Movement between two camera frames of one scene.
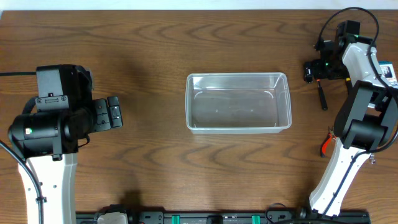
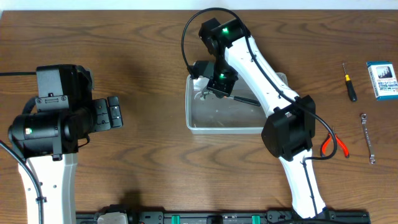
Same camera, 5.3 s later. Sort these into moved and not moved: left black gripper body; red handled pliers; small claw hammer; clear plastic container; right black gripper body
Moved: right black gripper body; small claw hammer
Not moved: clear plastic container; left black gripper body; red handled pliers
